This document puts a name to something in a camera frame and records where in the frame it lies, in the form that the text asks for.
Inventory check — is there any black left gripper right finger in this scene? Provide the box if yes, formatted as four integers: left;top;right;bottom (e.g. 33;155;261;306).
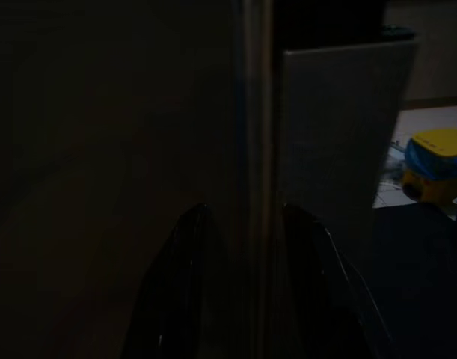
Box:
282;203;398;359

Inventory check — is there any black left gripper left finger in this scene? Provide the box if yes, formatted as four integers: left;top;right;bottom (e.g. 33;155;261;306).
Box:
122;203;218;359

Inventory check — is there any black floor mat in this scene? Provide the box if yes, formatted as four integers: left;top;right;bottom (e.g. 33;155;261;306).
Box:
369;200;457;359

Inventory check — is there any grey kitchen cabinet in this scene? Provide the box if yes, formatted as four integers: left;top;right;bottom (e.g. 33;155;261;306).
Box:
280;38;420;240

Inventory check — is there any yellow machine with blue bag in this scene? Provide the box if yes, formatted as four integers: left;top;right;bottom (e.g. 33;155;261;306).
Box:
399;128;457;211

